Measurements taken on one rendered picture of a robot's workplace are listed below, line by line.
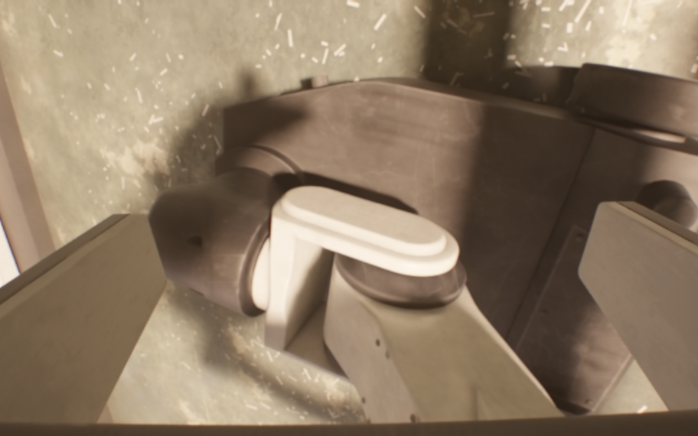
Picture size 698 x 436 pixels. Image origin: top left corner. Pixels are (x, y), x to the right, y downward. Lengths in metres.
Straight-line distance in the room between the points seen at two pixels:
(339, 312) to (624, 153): 0.33
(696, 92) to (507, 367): 0.30
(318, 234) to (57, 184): 1.09
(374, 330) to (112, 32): 0.88
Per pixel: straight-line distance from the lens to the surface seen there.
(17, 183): 1.46
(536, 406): 0.34
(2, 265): 1.66
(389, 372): 0.34
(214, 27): 0.84
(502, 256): 0.53
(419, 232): 0.40
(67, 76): 1.20
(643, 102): 0.48
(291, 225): 0.40
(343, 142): 0.53
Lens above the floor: 0.65
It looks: 59 degrees down
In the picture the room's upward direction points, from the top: 134 degrees counter-clockwise
